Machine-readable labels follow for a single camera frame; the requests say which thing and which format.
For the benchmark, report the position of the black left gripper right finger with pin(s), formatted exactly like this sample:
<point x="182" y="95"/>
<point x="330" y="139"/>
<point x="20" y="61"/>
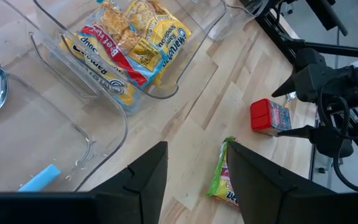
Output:
<point x="275" y="202"/>

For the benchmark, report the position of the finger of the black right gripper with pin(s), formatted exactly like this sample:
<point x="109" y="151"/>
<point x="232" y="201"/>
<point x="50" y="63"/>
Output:
<point x="294" y="85"/>
<point x="303" y="132"/>

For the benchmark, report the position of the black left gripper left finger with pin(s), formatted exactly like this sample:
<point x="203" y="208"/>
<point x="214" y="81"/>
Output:
<point x="120" y="205"/>

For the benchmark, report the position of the spice tin with red lid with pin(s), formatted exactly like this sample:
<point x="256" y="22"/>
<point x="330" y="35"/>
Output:
<point x="267" y="116"/>

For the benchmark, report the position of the green-edged ramen pack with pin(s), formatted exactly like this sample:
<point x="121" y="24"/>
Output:
<point x="221" y="183"/>

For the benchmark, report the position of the yellow chicken ramen pack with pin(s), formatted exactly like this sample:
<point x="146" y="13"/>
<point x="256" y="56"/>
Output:
<point x="169" y="40"/>

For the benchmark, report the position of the beef flavor ramen pack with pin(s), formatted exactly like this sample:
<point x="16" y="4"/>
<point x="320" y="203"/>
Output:
<point x="113" y="56"/>

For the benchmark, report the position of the clear plastic bin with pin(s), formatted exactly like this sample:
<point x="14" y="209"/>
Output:
<point x="57" y="130"/>
<point x="197" y="31"/>
<point x="235" y="18"/>

